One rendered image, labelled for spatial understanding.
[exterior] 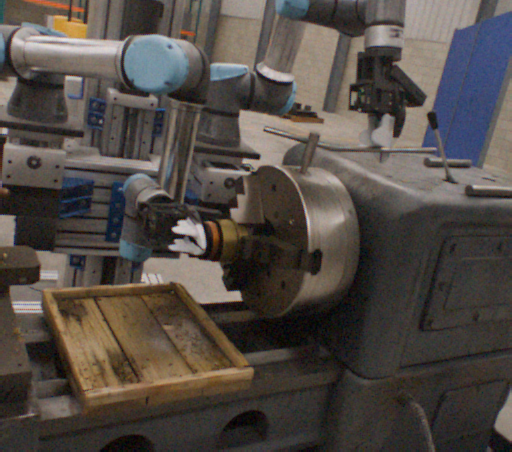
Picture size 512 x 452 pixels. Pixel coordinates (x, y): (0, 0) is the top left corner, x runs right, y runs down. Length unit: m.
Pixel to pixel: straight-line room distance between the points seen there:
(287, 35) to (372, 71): 0.53
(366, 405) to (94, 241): 0.86
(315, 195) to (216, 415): 0.45
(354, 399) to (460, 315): 0.30
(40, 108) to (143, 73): 0.42
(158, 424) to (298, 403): 0.30
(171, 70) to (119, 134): 0.56
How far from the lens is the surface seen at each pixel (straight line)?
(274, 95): 1.66
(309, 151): 1.11
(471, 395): 1.52
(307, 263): 1.05
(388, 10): 1.14
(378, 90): 1.10
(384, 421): 1.34
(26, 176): 1.46
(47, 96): 1.56
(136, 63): 1.21
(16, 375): 0.87
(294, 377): 1.15
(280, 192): 1.11
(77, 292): 1.24
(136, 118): 1.73
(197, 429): 1.12
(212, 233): 1.06
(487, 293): 1.37
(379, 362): 1.20
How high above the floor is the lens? 1.46
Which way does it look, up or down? 14 degrees down
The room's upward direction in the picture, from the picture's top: 12 degrees clockwise
